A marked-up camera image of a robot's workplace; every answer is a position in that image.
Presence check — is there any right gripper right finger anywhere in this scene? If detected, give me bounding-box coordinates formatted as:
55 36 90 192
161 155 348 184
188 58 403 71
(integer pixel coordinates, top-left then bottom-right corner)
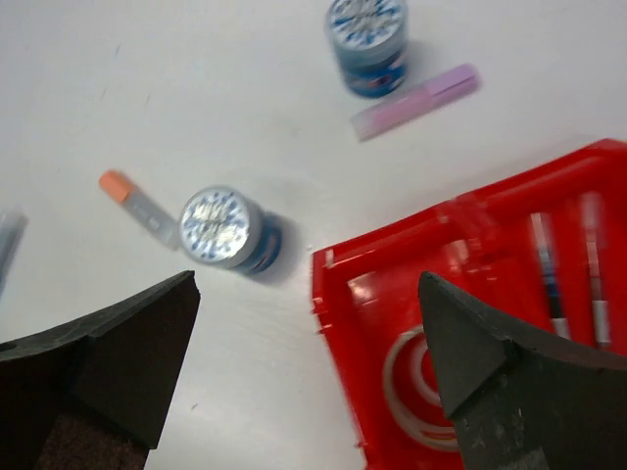
417 272 626 469

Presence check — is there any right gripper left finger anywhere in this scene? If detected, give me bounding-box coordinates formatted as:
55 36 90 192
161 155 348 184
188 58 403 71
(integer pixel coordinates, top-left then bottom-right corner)
1 270 200 469

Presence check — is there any large clear tape roll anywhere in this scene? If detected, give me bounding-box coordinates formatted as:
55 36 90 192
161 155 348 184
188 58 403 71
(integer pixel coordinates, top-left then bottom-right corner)
381 324 458 452

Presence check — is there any blue pen refill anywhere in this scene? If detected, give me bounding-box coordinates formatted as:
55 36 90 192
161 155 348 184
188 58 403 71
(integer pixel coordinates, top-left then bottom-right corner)
530 212 571 340

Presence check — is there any blue highlighter pen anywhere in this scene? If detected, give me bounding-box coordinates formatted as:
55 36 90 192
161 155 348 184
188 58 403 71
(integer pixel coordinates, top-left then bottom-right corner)
0 211 27 290

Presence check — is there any red pen refill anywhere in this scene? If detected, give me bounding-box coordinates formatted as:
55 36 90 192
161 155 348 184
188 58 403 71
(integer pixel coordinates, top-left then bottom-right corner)
581 192 611 350

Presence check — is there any blue tape stack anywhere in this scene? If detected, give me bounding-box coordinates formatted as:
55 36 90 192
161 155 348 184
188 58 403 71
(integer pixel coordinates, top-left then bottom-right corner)
178 186 282 275
325 0 409 98

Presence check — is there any orange capped lead case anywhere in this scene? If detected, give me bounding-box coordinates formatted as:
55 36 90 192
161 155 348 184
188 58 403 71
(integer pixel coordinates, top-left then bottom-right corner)
99 169 178 250

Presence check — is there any pink eraser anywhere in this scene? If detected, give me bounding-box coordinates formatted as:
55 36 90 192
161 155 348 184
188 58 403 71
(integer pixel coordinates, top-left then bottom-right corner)
351 64 480 141

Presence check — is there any small clear tape roll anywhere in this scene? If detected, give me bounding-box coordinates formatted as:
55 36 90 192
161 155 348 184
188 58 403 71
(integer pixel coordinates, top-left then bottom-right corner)
411 339 442 407

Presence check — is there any red plastic bin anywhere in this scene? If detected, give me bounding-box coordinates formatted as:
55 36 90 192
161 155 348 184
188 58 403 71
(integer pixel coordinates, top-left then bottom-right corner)
312 139 626 469

